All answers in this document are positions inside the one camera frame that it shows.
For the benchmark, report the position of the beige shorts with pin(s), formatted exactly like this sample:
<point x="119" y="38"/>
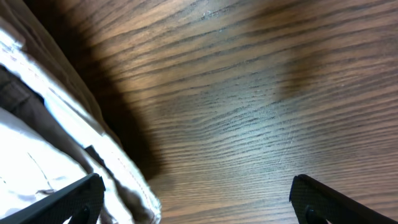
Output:
<point x="52" y="129"/>

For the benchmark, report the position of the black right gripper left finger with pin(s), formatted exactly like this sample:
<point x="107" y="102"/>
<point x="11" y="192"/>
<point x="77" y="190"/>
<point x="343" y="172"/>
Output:
<point x="78" y="203"/>

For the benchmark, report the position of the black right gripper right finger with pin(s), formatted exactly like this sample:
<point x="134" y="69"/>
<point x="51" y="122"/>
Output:
<point x="315" y="202"/>

